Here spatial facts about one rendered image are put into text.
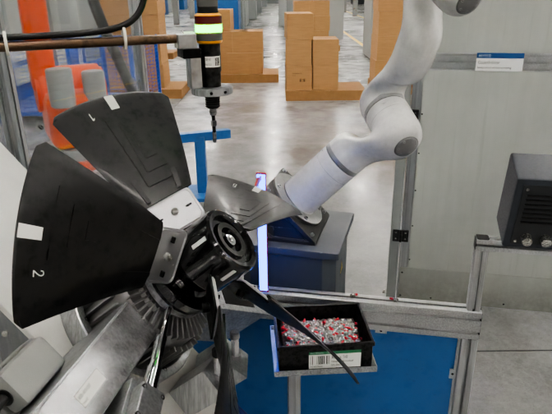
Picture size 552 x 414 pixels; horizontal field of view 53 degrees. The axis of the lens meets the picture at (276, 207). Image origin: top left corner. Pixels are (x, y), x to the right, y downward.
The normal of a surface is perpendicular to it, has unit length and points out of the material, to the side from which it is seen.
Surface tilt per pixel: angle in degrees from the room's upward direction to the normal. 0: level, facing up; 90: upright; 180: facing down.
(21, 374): 50
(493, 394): 0
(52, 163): 67
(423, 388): 90
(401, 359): 90
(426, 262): 90
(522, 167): 15
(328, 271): 90
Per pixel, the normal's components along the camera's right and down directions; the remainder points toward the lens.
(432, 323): -0.19, 0.37
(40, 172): 0.77, -0.17
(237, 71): 0.04, 0.37
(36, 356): 0.74, -0.55
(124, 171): 0.21, -0.33
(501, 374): -0.01, -0.93
